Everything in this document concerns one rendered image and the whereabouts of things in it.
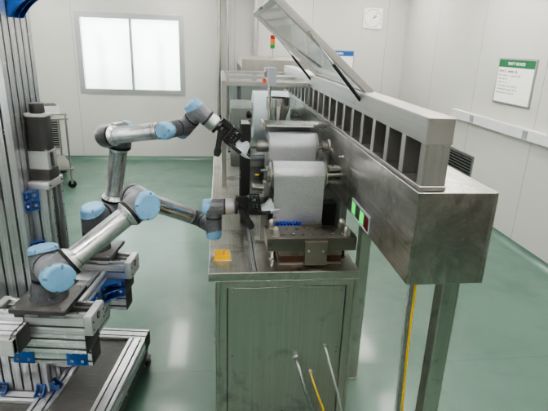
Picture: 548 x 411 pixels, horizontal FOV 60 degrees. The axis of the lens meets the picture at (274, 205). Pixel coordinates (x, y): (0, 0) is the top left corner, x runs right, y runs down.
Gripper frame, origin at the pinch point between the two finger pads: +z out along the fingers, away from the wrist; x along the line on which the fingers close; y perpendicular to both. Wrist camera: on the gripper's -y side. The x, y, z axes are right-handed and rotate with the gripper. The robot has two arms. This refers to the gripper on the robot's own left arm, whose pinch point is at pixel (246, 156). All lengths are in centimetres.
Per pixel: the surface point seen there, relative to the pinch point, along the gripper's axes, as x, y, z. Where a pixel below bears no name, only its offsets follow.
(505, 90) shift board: 256, 182, 203
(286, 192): -5.8, 0.1, 24.1
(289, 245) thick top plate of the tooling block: -25.8, -13.5, 35.2
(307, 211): -5.8, -0.3, 38.2
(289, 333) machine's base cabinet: -32, -45, 62
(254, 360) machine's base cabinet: -32, -65, 59
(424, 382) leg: -80, -8, 88
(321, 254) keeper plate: -28, -7, 49
